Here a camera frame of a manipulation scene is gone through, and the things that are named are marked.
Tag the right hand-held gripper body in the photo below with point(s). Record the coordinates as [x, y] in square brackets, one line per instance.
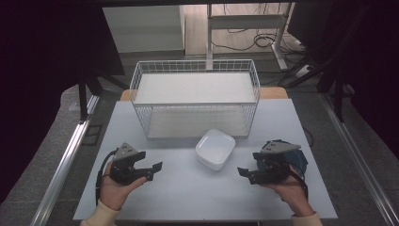
[274, 166]

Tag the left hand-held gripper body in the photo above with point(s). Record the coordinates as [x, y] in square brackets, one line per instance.
[124, 163]

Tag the person's right hand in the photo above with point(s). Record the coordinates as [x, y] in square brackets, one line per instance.
[295, 194]

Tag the wooden table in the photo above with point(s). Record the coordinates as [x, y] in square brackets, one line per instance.
[273, 93]

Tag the white desk frame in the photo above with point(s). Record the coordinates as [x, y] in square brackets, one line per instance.
[244, 22]

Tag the metal floor rail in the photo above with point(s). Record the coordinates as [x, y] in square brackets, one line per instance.
[357, 150]
[62, 163]

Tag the person's left hand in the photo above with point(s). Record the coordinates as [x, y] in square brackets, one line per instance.
[113, 194]

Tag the white power strip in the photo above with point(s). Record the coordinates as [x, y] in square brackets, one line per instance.
[302, 70]

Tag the dark floor grate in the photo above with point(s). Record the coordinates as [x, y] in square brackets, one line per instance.
[92, 135]

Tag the white square bowl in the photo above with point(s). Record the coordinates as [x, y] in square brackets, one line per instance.
[215, 149]

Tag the black metal stand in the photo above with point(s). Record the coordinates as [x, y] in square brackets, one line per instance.
[337, 94]
[83, 100]

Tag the white cabinet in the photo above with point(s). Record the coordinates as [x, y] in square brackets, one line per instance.
[144, 28]

